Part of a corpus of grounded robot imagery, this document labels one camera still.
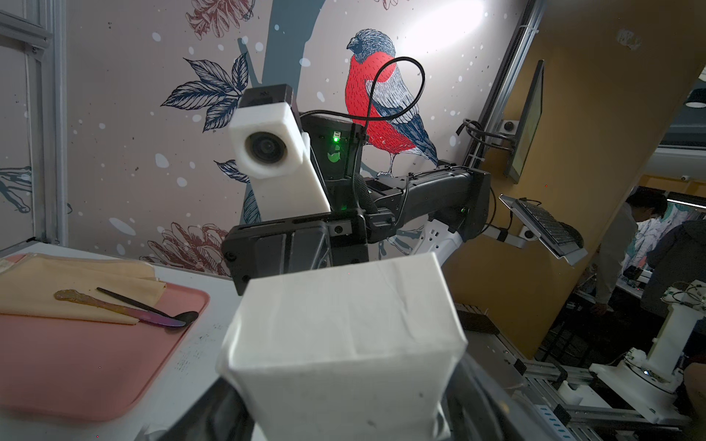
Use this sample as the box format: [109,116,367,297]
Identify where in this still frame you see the black keyboard on tray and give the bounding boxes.
[499,195,588,266]

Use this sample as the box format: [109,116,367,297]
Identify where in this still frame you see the white jewelry box base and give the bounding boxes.
[216,253,467,440]

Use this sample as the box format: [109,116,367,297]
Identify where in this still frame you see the black monitor on stand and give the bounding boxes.
[505,60,545,184]

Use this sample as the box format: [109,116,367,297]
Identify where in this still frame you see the beige folded cloth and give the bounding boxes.
[1,254,167,325]

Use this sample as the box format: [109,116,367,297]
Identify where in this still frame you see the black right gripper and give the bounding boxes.
[222,211,369,295]

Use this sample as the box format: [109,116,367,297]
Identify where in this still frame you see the black spoon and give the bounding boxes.
[97,287,200,325]

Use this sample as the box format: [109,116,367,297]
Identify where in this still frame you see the pink plastic tray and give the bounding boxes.
[1,282,210,422]

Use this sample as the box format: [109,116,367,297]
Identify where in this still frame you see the white robot base outside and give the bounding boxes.
[589,279,705,426]

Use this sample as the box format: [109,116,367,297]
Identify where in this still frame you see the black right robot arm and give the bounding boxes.
[222,117,491,291]

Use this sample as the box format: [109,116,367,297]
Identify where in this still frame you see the iridescent purple spoon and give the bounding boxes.
[53,290,188,328]

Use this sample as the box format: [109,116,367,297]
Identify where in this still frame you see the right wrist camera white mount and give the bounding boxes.
[229,84,331,222]

